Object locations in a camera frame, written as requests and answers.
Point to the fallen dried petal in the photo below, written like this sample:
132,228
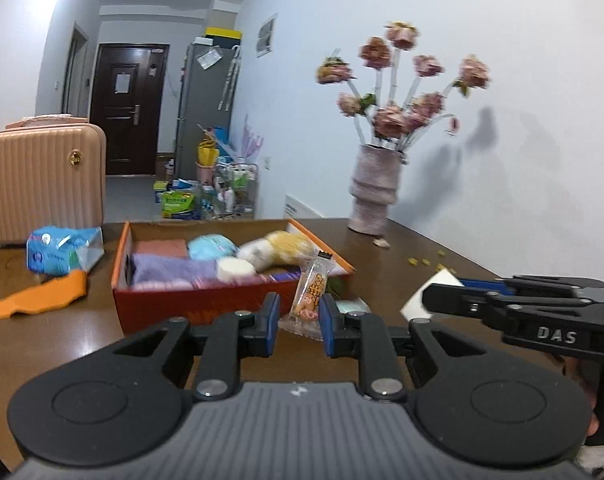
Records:
381,243

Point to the person's right hand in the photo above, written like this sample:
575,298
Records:
577,367

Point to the yellow black box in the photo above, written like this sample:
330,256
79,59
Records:
224,33

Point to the purple towel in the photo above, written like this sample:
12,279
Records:
171,270

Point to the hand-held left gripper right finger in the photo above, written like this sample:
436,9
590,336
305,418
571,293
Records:
328,327

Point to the clear plastic pouch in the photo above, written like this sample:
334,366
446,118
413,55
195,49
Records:
209,59

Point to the white yellow plush toy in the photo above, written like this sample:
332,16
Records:
282,247

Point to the side door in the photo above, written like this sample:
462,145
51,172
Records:
76,70

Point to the beige ribbed suitcase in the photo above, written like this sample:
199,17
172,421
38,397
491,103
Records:
41,185

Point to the dried pink roses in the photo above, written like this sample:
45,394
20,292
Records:
389,120

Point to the grey refrigerator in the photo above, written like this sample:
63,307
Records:
201,110

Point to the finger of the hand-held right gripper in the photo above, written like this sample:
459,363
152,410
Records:
452,297
482,283

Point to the layered brown pink sponge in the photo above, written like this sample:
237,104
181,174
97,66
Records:
159,249

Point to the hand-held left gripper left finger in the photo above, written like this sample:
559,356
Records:
272,325

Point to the blue plush toy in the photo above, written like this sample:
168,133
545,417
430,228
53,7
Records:
211,247

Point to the wall picture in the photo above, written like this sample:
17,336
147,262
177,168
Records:
266,35

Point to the green refill bag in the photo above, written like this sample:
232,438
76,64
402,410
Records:
177,205

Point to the orange snack packet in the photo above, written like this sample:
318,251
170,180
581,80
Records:
312,290

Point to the large blue tissue packet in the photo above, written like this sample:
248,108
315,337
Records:
56,255

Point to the red cardboard box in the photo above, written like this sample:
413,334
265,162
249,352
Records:
156,310

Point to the dark brown entrance door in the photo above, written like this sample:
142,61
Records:
126,120

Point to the clear folded umbrella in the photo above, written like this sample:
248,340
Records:
229,80

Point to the white round puff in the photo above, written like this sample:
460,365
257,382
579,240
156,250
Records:
234,270

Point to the pink textured vase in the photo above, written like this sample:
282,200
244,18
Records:
374,190

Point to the scattered yellow bits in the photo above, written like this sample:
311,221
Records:
424,261

